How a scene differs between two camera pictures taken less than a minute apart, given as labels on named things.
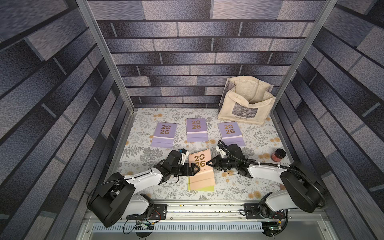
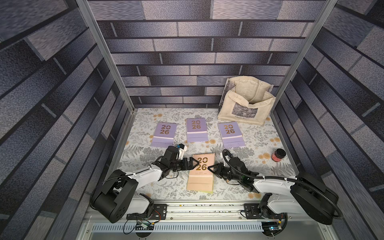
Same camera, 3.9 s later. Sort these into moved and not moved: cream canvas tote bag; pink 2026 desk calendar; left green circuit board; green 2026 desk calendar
Moved: green 2026 desk calendar
Not moved: pink 2026 desk calendar; cream canvas tote bag; left green circuit board
